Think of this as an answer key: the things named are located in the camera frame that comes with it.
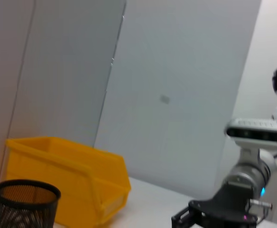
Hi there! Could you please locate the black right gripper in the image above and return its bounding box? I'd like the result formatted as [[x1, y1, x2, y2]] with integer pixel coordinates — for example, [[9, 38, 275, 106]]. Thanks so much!
[[171, 181, 259, 228]]

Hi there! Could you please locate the black mesh pen holder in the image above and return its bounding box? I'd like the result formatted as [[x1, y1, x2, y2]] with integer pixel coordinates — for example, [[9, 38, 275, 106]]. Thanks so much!
[[0, 179, 62, 228]]

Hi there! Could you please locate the yellow plastic bin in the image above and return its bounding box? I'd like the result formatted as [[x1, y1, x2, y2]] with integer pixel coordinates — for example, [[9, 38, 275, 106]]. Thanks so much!
[[5, 136, 132, 227]]

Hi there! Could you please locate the right wrist plug with cable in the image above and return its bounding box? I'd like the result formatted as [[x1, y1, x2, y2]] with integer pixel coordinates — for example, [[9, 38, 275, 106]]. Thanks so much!
[[249, 199, 274, 223]]

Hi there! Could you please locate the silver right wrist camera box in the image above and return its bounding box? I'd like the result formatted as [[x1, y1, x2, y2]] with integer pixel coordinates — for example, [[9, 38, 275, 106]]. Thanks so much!
[[224, 118, 277, 150]]

